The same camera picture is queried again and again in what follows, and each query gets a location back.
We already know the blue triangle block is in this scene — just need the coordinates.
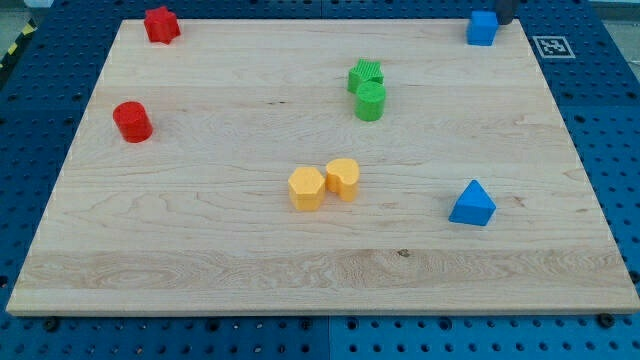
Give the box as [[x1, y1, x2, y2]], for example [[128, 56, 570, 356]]
[[448, 179, 497, 226]]

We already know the yellow hexagon block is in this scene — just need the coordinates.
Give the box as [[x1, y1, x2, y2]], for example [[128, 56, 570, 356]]
[[288, 167, 326, 211]]

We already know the yellow heart block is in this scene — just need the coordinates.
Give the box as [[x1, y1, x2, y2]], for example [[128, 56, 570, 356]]
[[325, 158, 360, 202]]

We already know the light wooden board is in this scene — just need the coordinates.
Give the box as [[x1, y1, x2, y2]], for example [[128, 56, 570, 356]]
[[7, 19, 639, 317]]

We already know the green cylinder block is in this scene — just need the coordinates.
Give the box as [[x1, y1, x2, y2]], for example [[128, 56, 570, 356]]
[[354, 81, 386, 122]]

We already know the green star block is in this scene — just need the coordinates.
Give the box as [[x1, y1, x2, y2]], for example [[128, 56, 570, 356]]
[[347, 58, 384, 93]]

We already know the red cylinder block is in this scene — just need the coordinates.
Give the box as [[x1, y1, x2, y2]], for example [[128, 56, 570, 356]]
[[112, 101, 153, 143]]

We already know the red star block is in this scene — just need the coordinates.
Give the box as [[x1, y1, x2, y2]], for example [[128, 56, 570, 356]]
[[144, 6, 181, 44]]

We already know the blue cube block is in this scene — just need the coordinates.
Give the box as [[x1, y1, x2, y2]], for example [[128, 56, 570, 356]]
[[466, 10, 499, 46]]

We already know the black cylindrical robot tool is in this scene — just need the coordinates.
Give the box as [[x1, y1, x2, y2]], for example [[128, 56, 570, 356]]
[[494, 0, 520, 26]]

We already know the white fiducial marker tag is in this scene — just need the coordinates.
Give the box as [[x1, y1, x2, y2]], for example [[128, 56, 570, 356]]
[[532, 35, 575, 59]]

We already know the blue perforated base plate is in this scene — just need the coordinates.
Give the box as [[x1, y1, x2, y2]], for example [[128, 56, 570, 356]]
[[1, 0, 639, 359]]

